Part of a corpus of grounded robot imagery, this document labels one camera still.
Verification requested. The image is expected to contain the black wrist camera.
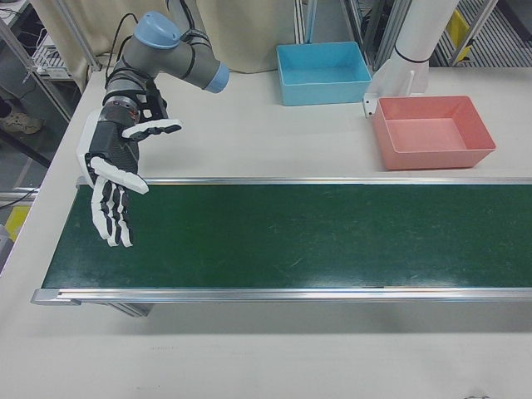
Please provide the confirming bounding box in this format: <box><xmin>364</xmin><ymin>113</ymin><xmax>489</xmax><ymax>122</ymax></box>
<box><xmin>139</xmin><ymin>81</ymin><xmax>170</xmax><ymax>126</ymax></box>

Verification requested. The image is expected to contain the beige curtain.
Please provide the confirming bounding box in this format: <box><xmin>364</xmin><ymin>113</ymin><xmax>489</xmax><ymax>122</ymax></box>
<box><xmin>31</xmin><ymin>0</ymin><xmax>303</xmax><ymax>76</ymax></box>

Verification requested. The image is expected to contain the beige shoe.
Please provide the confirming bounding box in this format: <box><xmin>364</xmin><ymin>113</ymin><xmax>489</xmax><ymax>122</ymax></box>
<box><xmin>0</xmin><ymin>103</ymin><xmax>43</xmax><ymax>134</ymax></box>

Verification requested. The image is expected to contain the green conveyor belt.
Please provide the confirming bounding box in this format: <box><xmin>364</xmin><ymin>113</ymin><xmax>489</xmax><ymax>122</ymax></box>
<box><xmin>31</xmin><ymin>176</ymin><xmax>532</xmax><ymax>319</ymax></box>
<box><xmin>41</xmin><ymin>184</ymin><xmax>532</xmax><ymax>290</ymax></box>

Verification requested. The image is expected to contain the white column stand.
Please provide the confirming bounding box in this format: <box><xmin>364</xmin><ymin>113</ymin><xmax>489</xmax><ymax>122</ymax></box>
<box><xmin>363</xmin><ymin>0</ymin><xmax>461</xmax><ymax>120</ymax></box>

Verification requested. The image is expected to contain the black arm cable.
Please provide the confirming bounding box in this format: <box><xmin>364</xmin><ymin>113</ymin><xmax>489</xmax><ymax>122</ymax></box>
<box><xmin>111</xmin><ymin>13</ymin><xmax>145</xmax><ymax>63</ymax></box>

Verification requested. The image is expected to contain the yellow warning sign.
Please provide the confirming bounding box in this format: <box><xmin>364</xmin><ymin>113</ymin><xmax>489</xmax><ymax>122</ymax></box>
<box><xmin>447</xmin><ymin>10</ymin><xmax>475</xmax><ymax>64</ymax></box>

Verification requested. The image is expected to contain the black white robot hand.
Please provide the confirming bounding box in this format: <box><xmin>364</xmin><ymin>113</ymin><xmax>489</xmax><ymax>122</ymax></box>
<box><xmin>76</xmin><ymin>99</ymin><xmax>184</xmax><ymax>249</ymax></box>

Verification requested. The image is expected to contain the yellow plastic item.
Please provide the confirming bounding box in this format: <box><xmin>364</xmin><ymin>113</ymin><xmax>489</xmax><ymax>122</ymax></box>
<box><xmin>0</xmin><ymin>205</ymin><xmax>31</xmax><ymax>243</ymax></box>

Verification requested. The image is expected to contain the light blue plastic box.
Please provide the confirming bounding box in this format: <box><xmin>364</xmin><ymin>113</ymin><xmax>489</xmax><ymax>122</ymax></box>
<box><xmin>275</xmin><ymin>41</ymin><xmax>373</xmax><ymax>107</ymax></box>

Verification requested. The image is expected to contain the metal wire shelf rack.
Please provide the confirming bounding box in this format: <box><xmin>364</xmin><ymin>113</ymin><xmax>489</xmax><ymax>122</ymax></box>
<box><xmin>0</xmin><ymin>0</ymin><xmax>103</xmax><ymax>167</ymax></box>

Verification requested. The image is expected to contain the aluminium frame rack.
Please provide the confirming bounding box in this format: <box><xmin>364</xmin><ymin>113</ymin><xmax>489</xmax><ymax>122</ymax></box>
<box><xmin>348</xmin><ymin>0</ymin><xmax>532</xmax><ymax>71</ymax></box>

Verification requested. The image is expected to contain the pink plastic box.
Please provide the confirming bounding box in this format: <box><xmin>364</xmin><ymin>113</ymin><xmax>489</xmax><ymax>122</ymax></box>
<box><xmin>371</xmin><ymin>95</ymin><xmax>498</xmax><ymax>171</ymax></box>

